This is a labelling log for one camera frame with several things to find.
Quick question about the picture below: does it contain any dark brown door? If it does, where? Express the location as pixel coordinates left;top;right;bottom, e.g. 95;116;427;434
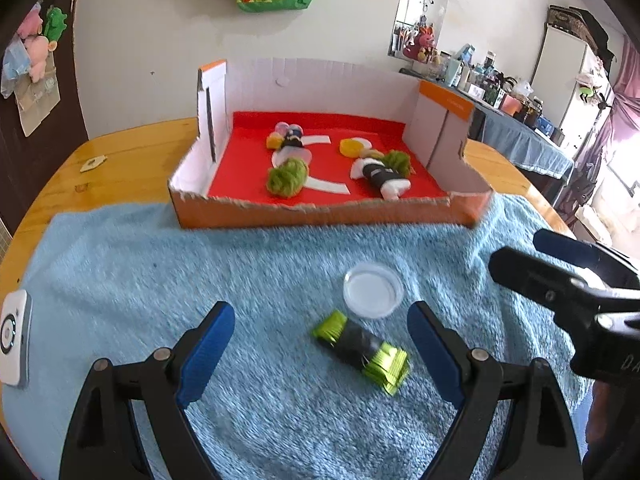
0;0;91;241

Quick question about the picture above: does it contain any green yarn ball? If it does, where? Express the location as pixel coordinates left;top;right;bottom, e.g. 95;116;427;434
265;156;308;198
382;150;413;178

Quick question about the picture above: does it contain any pink curtain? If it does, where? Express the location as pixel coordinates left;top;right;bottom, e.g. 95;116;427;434
550;35;640;241

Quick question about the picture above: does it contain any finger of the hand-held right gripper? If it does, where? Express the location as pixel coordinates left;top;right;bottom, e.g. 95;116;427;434
488;246;608;321
532;229;640;291

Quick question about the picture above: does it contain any wall mirror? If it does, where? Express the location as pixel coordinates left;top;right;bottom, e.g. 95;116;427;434
389;0;457;63

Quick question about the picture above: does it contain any clear round plastic lid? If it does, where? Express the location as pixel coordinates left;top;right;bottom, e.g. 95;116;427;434
343;261;405;320

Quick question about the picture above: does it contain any row of bottles and jars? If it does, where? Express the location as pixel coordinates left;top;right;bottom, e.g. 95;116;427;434
430;42;568;146

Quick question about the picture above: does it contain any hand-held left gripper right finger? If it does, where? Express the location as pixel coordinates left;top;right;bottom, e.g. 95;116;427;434
406;301;583;480

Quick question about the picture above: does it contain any blond pink figurine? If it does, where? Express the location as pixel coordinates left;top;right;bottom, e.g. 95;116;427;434
266;121;292;151

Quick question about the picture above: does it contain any black-haired blue figurine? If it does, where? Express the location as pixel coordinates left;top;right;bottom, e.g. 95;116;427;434
280;124;313;163

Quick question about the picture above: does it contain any green and white hanging plush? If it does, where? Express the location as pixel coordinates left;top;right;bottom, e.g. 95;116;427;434
575;72;613;108

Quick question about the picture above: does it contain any white electronic device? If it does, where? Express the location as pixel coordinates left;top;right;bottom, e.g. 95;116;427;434
0;291;33;388

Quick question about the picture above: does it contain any side table with dark cloth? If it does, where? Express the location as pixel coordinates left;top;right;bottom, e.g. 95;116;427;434
400;67;576;201

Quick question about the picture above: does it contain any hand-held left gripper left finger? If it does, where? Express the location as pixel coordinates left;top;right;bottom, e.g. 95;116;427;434
59;301;237;480

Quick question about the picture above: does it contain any black-wrapped white tissue roll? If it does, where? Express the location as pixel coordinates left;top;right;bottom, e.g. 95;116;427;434
349;156;413;202

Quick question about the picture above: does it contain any green plush toy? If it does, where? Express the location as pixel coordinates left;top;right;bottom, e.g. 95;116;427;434
44;6;68;46

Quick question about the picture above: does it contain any white refrigerator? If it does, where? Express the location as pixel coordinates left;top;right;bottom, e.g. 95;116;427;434
529;25;591;131

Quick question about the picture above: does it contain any dark bag on refrigerator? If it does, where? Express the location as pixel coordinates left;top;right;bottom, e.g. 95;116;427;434
547;5;613;61

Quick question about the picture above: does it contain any pink rabbit plush toy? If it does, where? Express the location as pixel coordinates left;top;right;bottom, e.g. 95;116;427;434
402;27;441;63

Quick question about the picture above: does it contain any black-wrapped green foil packet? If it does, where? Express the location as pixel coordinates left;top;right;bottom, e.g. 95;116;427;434
311;310;411;397

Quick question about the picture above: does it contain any light blue towel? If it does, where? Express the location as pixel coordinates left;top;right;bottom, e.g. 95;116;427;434
0;192;596;480

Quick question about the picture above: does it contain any orange cardboard box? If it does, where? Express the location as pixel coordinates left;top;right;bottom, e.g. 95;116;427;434
167;57;493;231

